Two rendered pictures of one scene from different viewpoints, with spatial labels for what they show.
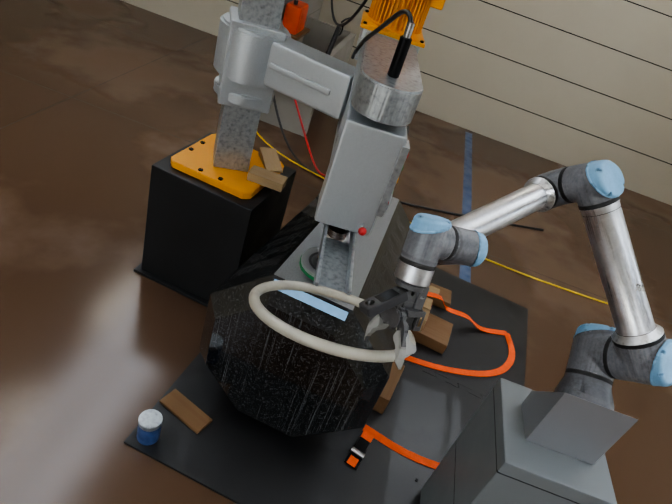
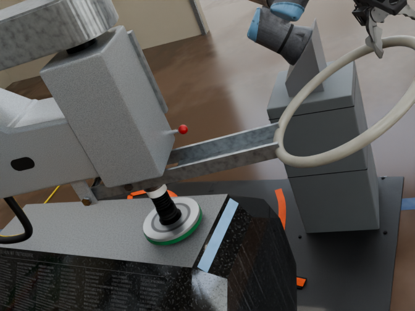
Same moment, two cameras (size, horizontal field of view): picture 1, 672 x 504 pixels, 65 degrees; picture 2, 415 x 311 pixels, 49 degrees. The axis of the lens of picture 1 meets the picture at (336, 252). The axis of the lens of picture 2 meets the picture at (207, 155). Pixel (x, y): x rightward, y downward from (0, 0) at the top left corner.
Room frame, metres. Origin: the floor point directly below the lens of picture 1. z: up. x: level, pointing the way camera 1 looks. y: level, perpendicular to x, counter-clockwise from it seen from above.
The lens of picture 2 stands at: (1.01, 1.12, 1.88)
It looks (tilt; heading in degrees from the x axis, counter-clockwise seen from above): 30 degrees down; 297
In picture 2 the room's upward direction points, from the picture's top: 23 degrees counter-clockwise
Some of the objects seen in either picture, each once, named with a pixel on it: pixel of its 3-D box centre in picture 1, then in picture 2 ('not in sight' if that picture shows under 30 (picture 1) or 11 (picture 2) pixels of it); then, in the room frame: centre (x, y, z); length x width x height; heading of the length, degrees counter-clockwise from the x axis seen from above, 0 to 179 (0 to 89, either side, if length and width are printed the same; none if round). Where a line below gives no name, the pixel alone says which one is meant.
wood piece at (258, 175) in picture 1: (267, 178); not in sight; (2.52, 0.49, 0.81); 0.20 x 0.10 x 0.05; 90
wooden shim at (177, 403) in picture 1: (185, 410); not in sight; (1.54, 0.41, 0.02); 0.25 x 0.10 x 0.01; 68
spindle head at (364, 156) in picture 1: (359, 163); (94, 118); (1.88, 0.03, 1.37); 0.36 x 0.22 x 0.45; 7
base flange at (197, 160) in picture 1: (229, 163); not in sight; (2.61, 0.73, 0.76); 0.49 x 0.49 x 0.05; 82
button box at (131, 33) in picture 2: (391, 178); (139, 76); (1.74, -0.10, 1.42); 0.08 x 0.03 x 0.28; 7
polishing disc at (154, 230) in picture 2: (325, 264); (171, 218); (1.80, 0.02, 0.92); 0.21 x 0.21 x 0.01
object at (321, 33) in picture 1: (305, 75); not in sight; (5.56, 0.94, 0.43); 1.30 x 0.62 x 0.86; 179
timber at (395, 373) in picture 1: (384, 384); not in sight; (2.09, -0.50, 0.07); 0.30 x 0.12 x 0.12; 168
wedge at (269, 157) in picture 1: (271, 159); not in sight; (2.75, 0.54, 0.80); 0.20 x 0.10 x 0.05; 32
